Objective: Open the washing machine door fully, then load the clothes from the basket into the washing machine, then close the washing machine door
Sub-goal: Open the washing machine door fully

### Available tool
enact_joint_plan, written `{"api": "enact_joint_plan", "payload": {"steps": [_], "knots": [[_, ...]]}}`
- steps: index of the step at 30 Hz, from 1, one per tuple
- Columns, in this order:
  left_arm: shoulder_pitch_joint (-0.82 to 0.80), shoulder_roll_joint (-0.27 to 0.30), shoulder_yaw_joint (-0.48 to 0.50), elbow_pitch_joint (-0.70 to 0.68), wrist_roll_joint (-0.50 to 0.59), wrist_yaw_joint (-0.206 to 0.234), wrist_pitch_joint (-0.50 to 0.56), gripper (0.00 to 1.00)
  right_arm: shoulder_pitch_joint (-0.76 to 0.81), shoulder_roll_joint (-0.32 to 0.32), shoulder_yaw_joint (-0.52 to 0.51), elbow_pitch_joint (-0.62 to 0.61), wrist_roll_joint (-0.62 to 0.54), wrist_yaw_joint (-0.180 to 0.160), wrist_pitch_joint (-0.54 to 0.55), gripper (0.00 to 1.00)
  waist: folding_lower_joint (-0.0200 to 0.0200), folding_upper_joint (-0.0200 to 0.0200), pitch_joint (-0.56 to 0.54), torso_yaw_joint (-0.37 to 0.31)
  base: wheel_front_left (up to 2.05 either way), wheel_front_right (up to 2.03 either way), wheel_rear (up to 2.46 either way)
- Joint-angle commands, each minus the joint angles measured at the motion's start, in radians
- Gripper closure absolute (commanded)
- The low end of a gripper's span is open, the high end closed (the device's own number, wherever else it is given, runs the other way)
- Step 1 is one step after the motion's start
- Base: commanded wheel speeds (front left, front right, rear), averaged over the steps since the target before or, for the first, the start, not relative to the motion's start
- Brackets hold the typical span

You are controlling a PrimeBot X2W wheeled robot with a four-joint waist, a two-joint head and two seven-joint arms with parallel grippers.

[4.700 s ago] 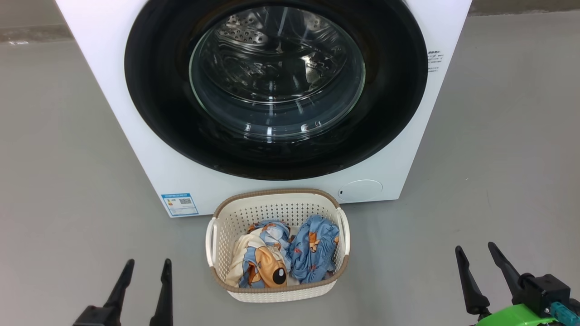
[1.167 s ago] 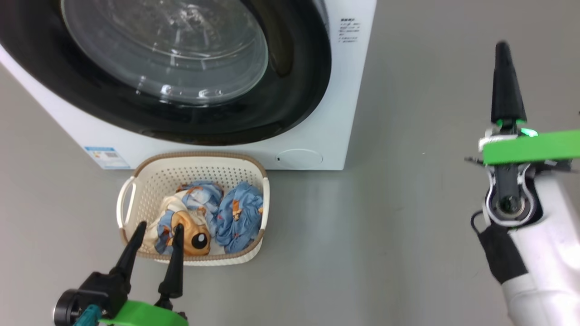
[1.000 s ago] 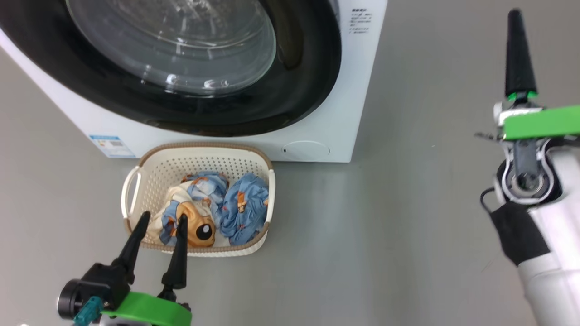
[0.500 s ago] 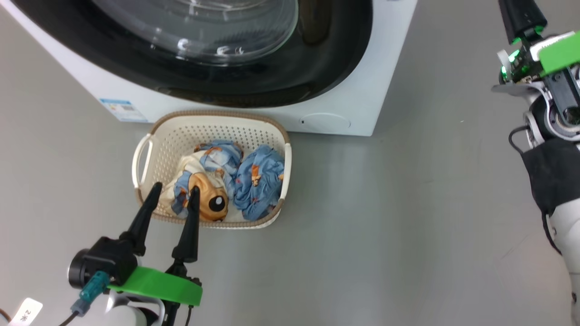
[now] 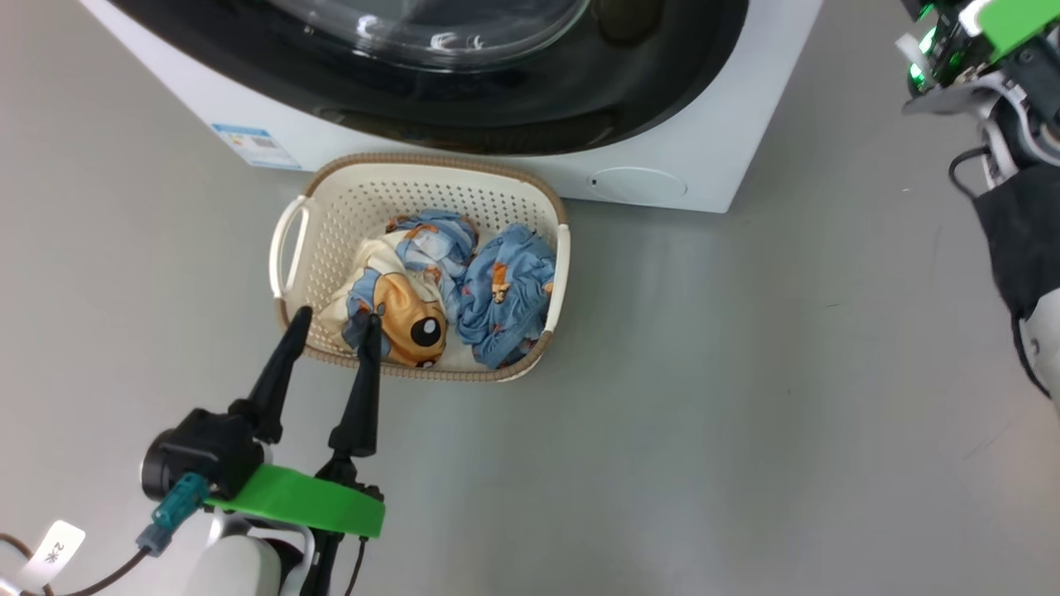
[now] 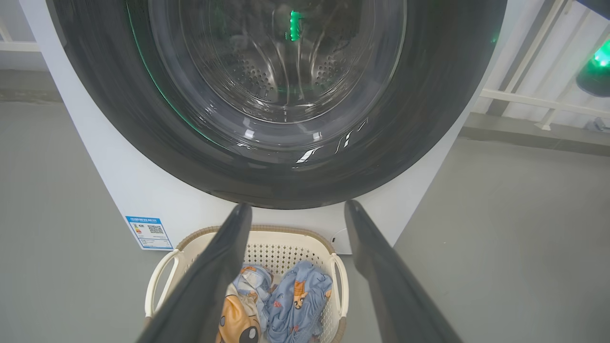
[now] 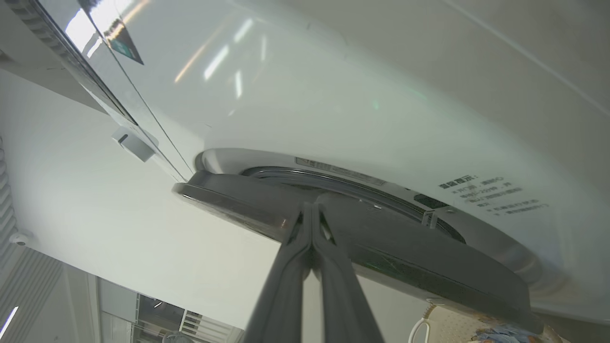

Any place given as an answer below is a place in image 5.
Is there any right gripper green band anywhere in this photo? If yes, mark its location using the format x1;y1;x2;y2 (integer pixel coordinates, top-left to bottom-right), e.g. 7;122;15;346
894;0;1060;115

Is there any cream cartoon dog garment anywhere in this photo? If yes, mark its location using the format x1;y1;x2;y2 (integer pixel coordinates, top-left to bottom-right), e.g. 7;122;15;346
319;211;481;369

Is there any white front-load washing machine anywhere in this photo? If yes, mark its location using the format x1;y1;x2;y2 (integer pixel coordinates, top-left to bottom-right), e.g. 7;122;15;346
79;0;825;214

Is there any cream perforated laundry basket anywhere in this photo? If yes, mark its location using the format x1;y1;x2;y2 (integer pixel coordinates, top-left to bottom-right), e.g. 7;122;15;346
269;153;572;383

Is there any black round glass washer door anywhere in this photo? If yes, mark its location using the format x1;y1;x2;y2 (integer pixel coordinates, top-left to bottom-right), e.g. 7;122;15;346
108;0;750;156

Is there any blue dog-print garment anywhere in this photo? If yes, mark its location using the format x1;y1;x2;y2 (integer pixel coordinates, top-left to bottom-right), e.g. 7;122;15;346
458;223;557;369

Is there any white paper cable tag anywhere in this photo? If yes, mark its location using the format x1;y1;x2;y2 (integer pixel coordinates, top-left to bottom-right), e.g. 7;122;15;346
21;520;86;589

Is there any teal left camera cable connector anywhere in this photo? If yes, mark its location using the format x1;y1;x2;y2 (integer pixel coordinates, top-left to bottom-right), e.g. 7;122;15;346
137;472;212;555

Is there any round white filter cover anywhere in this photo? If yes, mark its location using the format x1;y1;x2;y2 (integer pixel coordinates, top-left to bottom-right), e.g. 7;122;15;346
588;167;688;201

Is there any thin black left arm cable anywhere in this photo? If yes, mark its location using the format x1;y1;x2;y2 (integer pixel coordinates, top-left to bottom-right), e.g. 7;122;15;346
0;534;154;596

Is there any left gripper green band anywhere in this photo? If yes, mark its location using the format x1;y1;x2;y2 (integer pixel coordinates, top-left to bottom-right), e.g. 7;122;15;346
205;305;387;596

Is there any blue energy label sticker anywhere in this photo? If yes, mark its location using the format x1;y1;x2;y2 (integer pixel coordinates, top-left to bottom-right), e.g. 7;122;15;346
211;124;303;171

